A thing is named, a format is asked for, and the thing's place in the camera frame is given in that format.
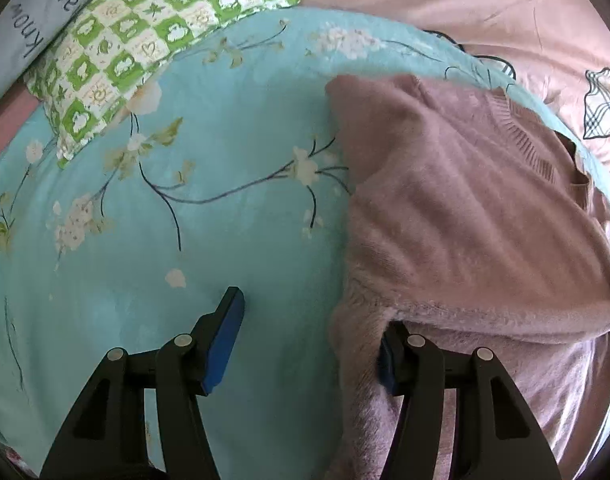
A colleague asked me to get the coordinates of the pink duvet with plaid prints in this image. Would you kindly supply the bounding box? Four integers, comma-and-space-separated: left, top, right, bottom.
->
265, 0, 610, 191

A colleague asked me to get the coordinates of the green checkered pillow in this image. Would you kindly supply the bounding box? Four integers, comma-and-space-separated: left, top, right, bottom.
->
24, 0, 300, 170

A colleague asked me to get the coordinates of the teal floral bedsheet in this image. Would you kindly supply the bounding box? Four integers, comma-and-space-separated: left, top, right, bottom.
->
0, 6, 610, 480

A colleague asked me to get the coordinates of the plain pink cloth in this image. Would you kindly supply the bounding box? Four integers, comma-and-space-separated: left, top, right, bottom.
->
0, 82, 42, 171

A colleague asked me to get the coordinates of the pink knit sweater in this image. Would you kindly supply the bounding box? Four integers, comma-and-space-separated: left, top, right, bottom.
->
325, 74, 610, 480

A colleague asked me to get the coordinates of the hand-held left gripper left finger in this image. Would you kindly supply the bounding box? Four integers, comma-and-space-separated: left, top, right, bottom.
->
39, 286, 246, 480

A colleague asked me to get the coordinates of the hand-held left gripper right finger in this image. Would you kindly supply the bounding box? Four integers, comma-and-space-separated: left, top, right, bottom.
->
377, 321, 558, 480

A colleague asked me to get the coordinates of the grey printed pillow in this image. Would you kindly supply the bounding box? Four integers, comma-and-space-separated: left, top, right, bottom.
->
0, 0, 150, 103

